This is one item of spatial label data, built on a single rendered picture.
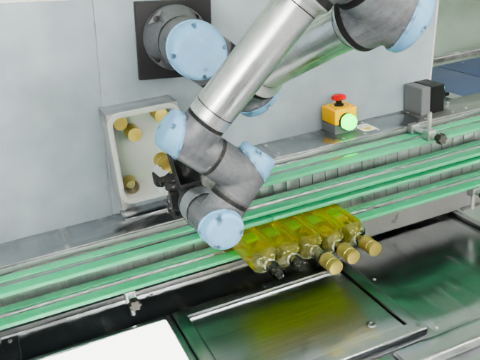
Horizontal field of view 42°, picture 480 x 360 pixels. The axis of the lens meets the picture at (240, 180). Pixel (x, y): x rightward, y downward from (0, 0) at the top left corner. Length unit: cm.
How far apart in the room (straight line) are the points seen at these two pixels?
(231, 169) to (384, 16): 36
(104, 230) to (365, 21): 80
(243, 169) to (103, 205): 58
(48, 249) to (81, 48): 46
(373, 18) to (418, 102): 80
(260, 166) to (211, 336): 46
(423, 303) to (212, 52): 76
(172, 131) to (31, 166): 56
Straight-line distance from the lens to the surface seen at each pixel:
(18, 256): 150
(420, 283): 163
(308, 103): 171
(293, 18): 102
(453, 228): 189
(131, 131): 147
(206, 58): 129
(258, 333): 141
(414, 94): 184
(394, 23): 107
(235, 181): 110
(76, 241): 150
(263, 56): 102
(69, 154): 153
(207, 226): 109
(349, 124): 167
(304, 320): 143
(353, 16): 108
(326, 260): 138
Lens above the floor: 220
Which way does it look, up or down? 59 degrees down
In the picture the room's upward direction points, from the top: 129 degrees clockwise
